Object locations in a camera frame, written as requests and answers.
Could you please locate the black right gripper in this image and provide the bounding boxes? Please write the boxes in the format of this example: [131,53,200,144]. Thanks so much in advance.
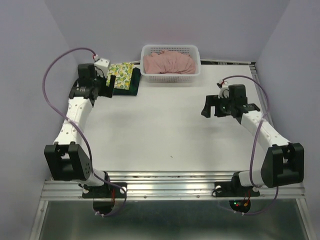
[200,93,235,118]

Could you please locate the lemon print skirt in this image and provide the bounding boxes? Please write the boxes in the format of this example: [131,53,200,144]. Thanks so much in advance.
[106,62,135,91]

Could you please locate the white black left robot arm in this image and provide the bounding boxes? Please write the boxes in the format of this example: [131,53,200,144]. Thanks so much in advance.
[44,58,115,197]

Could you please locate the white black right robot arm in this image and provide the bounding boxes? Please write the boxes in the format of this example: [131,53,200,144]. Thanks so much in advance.
[201,83,305,198]

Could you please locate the green plaid folded skirt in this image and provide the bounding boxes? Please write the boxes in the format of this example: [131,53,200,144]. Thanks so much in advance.
[113,67,142,96]

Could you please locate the white plastic basket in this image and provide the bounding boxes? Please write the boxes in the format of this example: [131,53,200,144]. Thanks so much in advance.
[140,44,201,83]

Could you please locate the pink skirt in basket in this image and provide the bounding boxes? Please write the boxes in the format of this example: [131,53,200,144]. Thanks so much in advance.
[143,50,197,75]

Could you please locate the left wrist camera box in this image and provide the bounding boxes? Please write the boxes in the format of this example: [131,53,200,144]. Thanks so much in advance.
[94,58,111,75]

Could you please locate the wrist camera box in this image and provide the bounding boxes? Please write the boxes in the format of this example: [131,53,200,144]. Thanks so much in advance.
[94,58,111,75]
[217,80,229,99]

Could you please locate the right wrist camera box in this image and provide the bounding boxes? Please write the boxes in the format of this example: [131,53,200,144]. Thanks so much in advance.
[217,80,229,99]

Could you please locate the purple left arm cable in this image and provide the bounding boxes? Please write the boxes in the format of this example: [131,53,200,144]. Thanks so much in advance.
[42,47,128,218]

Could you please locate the aluminium frame rail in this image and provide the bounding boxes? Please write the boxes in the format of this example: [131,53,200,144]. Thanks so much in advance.
[200,58,257,74]

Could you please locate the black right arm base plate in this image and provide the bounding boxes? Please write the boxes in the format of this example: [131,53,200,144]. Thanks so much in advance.
[211,181,260,215]

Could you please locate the front aluminium rail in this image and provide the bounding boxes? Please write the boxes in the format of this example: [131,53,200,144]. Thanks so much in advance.
[41,170,307,201]

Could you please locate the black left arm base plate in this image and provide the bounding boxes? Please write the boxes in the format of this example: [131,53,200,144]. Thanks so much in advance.
[81,182,128,218]

